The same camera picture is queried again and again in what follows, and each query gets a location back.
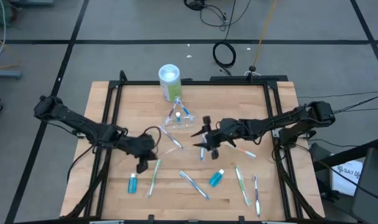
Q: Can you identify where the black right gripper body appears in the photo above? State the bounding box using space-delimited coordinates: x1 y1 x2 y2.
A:
202 115 252 161

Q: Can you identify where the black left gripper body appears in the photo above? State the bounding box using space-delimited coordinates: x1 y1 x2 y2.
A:
126 134 159 161

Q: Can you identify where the green and white toothbrush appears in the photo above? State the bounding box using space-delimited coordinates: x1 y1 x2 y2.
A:
234 165 251 207
147 159 162 198

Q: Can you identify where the orange and white toothbrush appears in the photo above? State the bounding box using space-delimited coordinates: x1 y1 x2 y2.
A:
229 143 257 159

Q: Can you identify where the purple and white toothbrush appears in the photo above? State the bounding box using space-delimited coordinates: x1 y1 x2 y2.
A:
253 174 261 217

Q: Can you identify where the clear plastic bag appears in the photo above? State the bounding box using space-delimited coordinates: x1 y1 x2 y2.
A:
164 98 196 130

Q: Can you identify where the navy and white toothbrush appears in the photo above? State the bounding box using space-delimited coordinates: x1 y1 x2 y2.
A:
159 125 184 150
165 99 181 125

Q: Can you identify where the black beam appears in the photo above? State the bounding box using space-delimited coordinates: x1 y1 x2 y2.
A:
312 136 378 171

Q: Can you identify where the white printed paper box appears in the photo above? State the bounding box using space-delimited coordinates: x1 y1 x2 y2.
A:
330 159 364 197

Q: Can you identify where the grey metal bar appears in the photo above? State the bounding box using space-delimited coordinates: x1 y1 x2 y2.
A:
0 69 23 80

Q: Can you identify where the black chair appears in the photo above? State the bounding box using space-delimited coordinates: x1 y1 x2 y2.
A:
350 147 378 224

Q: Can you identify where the black aluminium extrusion frame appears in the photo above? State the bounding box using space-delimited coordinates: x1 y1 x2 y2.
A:
63 70 326 224

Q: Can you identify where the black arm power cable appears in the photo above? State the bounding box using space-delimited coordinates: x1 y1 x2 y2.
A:
67 145 95 185

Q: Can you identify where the coiled black cable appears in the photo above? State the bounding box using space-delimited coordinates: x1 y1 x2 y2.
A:
212 0 237 75

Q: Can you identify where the yellow cable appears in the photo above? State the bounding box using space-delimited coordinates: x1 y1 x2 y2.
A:
252 0 279 68

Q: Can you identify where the thin black floor cable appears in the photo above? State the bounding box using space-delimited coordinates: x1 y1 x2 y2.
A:
333 92 378 113
297 90 378 100

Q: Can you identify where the tangled black cable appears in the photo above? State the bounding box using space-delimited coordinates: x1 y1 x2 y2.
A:
183 0 252 32

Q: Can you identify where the orange cable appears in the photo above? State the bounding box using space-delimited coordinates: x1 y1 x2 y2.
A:
0 30 21 71

